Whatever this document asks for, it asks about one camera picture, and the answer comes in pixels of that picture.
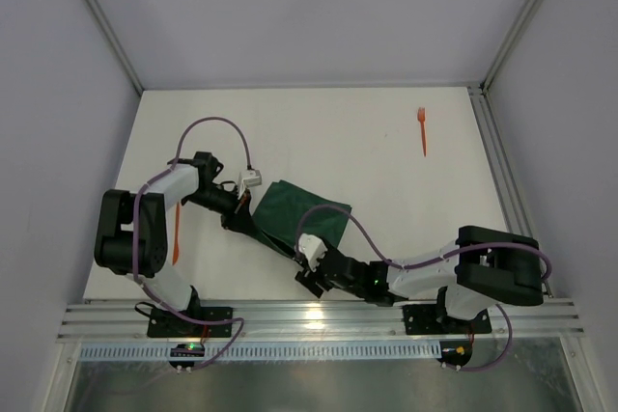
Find green cloth napkin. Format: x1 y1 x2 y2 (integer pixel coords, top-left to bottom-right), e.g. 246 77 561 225
222 180 352 259

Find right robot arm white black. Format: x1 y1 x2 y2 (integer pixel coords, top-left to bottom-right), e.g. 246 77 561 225
296 226 549 335

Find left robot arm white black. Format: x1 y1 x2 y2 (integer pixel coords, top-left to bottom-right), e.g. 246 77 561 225
94 151 262 325

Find orange plastic knife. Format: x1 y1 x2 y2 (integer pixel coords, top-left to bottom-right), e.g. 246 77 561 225
172 203 181 265

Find right black controller board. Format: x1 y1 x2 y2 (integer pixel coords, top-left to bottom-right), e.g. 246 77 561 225
437 341 473 369

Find black controller board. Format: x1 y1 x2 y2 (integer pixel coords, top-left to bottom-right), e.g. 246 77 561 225
167 343 205 371
437 341 473 369

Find left black controller board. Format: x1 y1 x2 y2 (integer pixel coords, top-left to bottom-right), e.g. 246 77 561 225
167 343 205 371

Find orange plastic fork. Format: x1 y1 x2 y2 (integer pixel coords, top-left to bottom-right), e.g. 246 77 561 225
417 107 427 156

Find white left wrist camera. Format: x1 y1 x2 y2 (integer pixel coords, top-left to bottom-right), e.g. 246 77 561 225
238 169 263 196

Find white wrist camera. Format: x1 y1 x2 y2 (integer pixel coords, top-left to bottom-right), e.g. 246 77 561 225
238 169 263 196
295 233 327 272

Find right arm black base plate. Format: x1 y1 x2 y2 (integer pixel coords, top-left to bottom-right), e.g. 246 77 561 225
402 303 492 336

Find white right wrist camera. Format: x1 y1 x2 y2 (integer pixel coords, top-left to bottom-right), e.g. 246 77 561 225
295 233 327 272

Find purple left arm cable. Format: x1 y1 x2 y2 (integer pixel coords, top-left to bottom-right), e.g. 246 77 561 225
132 116 252 377

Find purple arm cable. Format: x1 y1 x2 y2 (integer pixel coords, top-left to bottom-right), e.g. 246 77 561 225
132 116 252 377
295 204 554 373

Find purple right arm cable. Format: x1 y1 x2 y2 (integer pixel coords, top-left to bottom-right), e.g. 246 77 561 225
295 204 554 373

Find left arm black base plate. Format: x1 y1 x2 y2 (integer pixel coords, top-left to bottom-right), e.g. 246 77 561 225
147 307 233 339

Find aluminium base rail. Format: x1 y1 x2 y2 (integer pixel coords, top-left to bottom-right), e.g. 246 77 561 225
57 298 584 343

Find aluminium frame rail right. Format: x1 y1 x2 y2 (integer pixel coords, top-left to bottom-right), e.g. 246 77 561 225
466 85 552 297

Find slotted grey cable duct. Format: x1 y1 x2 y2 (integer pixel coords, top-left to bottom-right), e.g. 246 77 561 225
79 340 439 362

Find aluminium frame post left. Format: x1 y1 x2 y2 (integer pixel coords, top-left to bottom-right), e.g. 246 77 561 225
82 0 145 96

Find aluminium frame post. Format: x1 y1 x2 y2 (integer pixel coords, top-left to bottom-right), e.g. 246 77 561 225
82 0 145 96
480 0 544 94

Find aluminium frame post right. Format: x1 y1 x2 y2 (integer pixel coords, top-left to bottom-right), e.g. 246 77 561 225
480 0 544 94

